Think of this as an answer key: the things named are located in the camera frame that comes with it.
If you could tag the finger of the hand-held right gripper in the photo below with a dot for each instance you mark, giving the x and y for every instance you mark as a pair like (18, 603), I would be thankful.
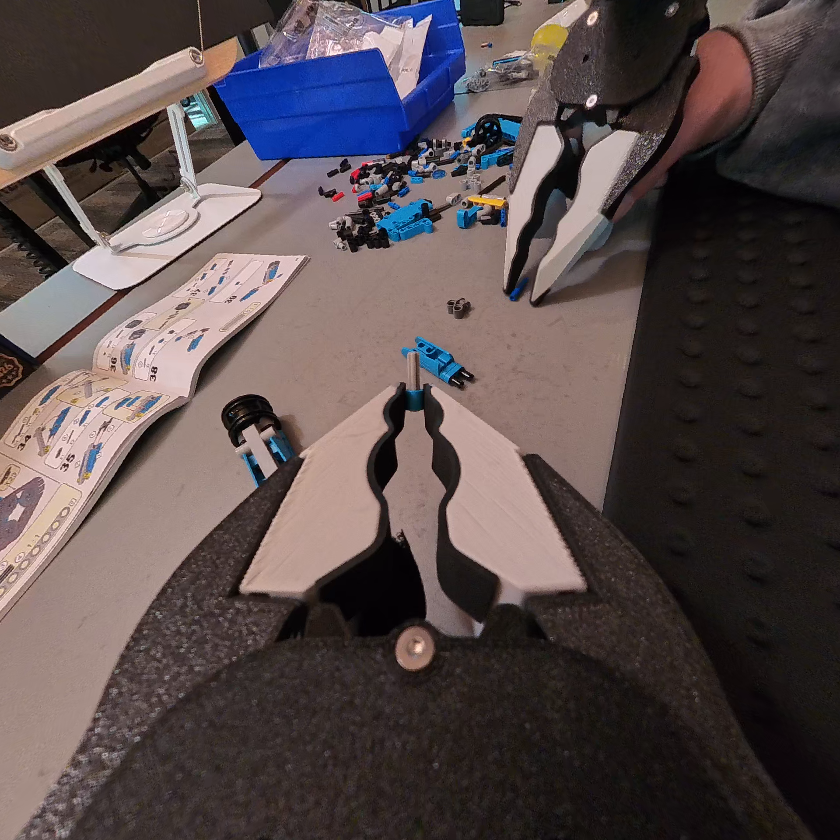
(590, 203)
(528, 190)

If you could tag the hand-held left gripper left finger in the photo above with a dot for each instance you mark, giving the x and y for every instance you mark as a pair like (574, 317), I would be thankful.
(315, 525)

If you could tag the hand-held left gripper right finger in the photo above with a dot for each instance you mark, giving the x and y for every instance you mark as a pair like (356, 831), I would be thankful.
(512, 525)

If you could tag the blue pin brick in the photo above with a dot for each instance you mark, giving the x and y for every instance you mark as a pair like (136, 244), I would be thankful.
(518, 289)

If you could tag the wheel and beam assembly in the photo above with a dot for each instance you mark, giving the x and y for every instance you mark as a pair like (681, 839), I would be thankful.
(253, 426)

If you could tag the pile of toy bricks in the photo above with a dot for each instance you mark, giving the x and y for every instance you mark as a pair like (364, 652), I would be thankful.
(400, 223)

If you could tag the dark grey connector brick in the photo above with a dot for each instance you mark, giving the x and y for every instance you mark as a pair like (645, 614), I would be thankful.
(459, 308)

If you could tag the small blue beam brick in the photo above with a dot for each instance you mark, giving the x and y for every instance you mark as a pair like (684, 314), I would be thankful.
(415, 400)

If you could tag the dark grey short axle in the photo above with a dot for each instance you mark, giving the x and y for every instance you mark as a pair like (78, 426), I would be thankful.
(411, 371)

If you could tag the blue panel brick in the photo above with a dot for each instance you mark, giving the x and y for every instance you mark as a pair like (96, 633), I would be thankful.
(433, 359)

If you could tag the grey desk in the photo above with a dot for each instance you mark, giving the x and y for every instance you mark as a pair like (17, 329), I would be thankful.
(328, 328)

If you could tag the person's right hand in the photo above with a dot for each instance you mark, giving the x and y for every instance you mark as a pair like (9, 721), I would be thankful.
(722, 92)

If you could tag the black box device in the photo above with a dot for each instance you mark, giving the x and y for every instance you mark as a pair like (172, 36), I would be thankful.
(482, 10)

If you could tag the blue bin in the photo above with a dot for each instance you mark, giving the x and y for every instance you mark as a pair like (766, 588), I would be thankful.
(328, 111)

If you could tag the instruction manual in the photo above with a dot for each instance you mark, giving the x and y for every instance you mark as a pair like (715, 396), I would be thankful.
(151, 367)

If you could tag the black studded mat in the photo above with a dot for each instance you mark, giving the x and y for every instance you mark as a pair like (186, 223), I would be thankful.
(741, 459)

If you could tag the clear plastic parts bags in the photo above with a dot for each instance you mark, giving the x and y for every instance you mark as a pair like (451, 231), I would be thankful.
(348, 33)

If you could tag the robot kit box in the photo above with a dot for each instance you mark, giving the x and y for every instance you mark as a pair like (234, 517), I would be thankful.
(13, 371)

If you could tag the black chair base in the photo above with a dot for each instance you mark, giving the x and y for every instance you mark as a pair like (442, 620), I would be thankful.
(118, 154)

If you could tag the dark partition panel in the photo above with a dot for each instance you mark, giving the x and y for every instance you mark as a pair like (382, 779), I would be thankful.
(98, 39)

